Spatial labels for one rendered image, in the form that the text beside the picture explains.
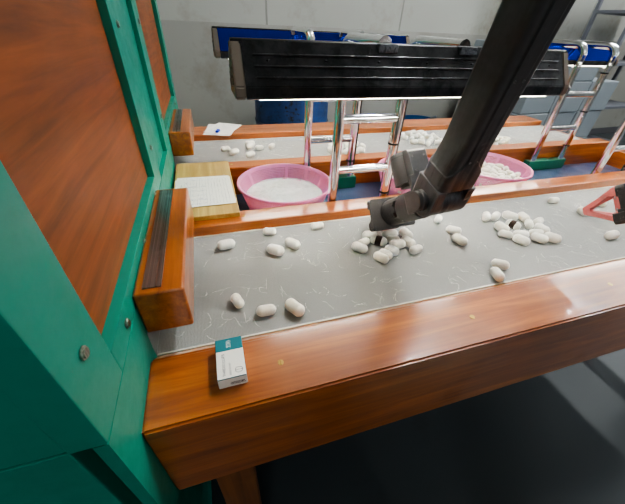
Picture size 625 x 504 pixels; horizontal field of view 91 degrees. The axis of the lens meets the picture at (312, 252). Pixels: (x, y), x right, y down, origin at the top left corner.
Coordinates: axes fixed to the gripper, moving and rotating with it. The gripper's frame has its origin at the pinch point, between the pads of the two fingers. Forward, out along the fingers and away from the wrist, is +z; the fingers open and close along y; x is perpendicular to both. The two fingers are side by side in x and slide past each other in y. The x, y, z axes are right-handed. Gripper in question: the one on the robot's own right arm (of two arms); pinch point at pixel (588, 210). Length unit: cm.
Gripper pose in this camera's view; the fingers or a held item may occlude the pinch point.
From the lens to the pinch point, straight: 82.1
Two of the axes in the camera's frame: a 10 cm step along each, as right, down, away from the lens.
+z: -2.4, 0.7, 9.7
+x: 1.6, 9.9, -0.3
